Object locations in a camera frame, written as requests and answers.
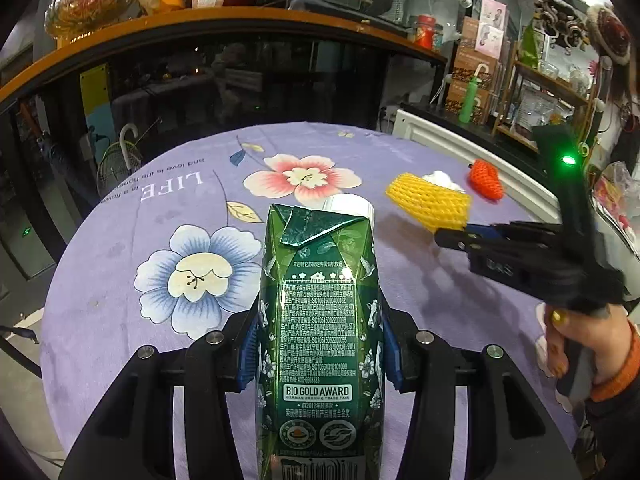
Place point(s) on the white plastic cup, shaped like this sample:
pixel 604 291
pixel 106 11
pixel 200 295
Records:
pixel 350 205

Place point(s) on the person's right hand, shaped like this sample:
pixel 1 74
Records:
pixel 612 345

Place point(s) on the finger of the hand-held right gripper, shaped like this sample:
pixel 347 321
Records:
pixel 480 232

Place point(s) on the wooden edged glass counter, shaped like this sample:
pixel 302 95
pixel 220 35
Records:
pixel 200 20

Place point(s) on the red tin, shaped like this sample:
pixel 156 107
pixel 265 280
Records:
pixel 429 32

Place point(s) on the wooden shelf rack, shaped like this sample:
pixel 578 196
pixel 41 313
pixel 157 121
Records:
pixel 550 90

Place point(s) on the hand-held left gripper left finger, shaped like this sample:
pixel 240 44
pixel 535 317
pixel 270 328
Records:
pixel 248 355

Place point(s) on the purple floral tablecloth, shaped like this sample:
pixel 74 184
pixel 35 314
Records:
pixel 125 220

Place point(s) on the dark red decorative hat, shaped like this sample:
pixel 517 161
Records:
pixel 611 35

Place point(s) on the stack of brown boxes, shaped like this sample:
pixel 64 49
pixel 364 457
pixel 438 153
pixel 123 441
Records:
pixel 470 60

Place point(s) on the clear plastic bag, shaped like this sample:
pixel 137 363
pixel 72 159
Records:
pixel 617 200

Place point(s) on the green bottle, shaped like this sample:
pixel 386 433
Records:
pixel 468 102

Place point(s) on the white foam net piece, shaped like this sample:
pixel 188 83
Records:
pixel 442 180

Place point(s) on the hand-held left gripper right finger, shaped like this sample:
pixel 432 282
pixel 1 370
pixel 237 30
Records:
pixel 392 360

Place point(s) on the green drink carton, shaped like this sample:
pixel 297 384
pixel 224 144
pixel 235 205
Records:
pixel 320 320

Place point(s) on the orange foam fruit net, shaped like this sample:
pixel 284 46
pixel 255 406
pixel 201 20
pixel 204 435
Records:
pixel 485 180

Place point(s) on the pink card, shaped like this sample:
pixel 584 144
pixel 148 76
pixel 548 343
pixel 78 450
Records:
pixel 492 27

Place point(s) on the yellow foam fruit net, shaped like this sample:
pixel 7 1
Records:
pixel 430 200

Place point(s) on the person's right forearm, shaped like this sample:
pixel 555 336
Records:
pixel 615 425

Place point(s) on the yellow panel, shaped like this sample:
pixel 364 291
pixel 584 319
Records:
pixel 94 95

